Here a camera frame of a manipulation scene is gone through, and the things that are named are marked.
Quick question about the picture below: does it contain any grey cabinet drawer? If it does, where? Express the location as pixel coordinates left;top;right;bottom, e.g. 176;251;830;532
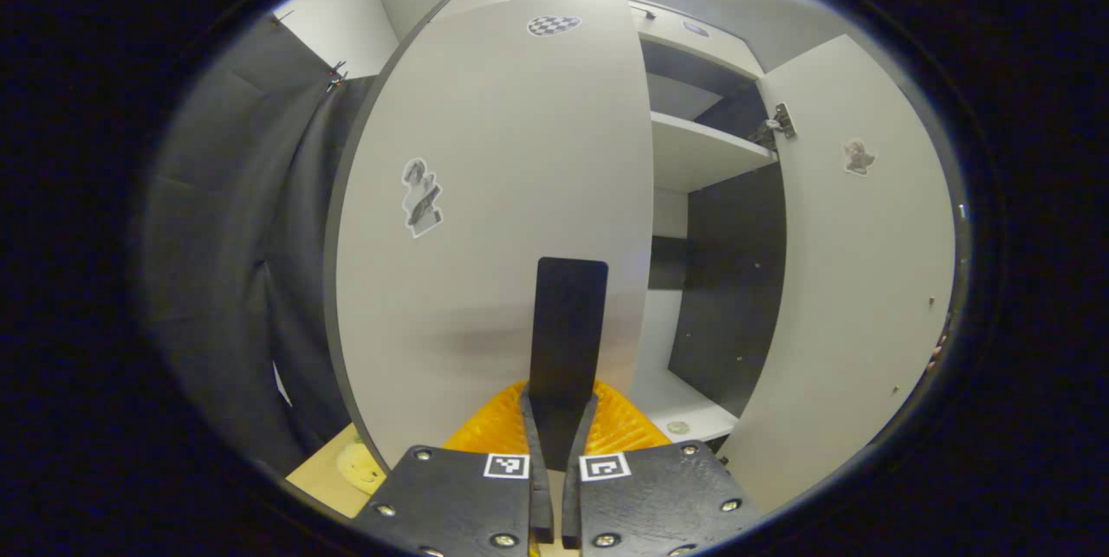
628;0;765;80

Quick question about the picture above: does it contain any yellow plush toy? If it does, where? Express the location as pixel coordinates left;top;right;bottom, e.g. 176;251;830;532
336;440;387;495

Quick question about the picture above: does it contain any metal door hinge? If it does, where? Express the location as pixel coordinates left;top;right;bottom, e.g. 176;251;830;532
749;102;797;150

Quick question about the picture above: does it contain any grey double-door shoe cabinet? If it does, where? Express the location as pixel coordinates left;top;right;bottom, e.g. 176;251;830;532
438;0;794;447

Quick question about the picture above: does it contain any black backdrop cloth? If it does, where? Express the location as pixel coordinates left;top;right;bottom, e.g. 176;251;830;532
139;16;378;476

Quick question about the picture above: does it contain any black door handle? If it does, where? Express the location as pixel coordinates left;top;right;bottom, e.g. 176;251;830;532
529;257;609;471

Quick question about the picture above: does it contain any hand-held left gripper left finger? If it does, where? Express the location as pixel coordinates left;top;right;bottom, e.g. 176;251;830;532
351;379;555;557

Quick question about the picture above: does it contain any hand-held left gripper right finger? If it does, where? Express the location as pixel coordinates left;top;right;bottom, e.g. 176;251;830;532
561;379;763;557

